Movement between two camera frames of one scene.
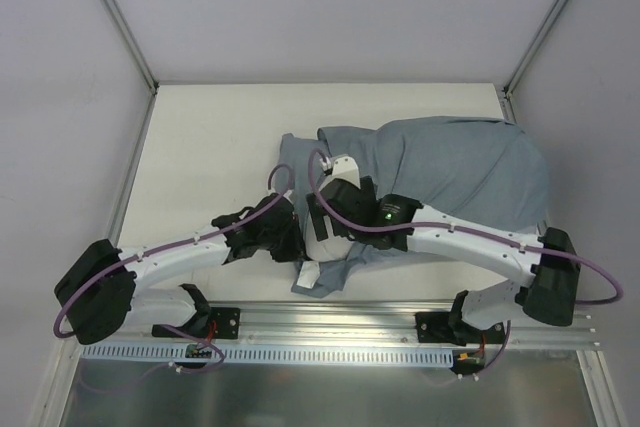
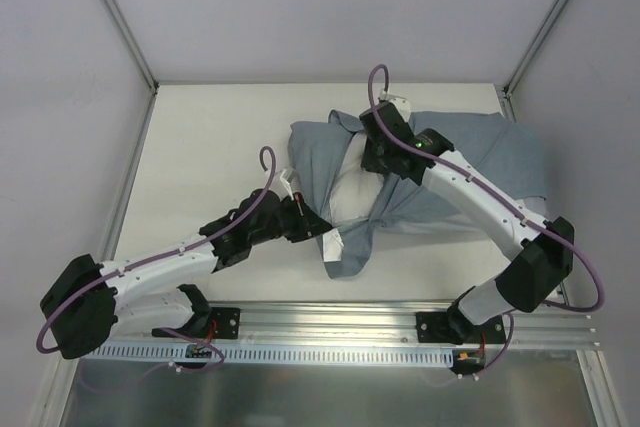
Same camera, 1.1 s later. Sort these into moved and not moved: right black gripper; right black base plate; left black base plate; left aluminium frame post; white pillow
Moved: white pillow; right black gripper
Not moved: right black base plate; left aluminium frame post; left black base plate
